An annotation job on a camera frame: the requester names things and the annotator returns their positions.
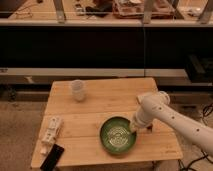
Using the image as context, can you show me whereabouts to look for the dark box at right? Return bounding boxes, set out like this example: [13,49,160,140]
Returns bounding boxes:
[185,55,213,83]

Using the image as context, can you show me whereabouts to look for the white remote control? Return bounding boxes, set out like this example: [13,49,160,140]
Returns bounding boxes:
[40,117,63,156]

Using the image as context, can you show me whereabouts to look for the green ceramic bowl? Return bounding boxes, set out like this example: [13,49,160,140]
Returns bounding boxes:
[99,116,137,155]

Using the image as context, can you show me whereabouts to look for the clear plastic cup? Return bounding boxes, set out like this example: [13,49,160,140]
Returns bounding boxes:
[70,79,86,102]

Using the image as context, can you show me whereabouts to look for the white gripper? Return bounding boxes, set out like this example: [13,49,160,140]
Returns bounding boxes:
[129,115,151,132]

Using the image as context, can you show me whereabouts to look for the black phone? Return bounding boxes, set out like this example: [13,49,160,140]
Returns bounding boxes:
[40,144,64,171]

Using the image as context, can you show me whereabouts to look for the cluttered tray on shelf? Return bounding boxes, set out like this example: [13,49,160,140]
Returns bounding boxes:
[112,0,174,18]

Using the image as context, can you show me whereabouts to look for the wooden table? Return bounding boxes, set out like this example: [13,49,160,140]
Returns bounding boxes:
[39,78,183,169]

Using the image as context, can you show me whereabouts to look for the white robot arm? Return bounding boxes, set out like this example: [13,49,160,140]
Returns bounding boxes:
[130,91,213,157]

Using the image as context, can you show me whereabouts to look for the black cable on floor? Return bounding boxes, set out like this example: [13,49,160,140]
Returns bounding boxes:
[201,102,213,118]

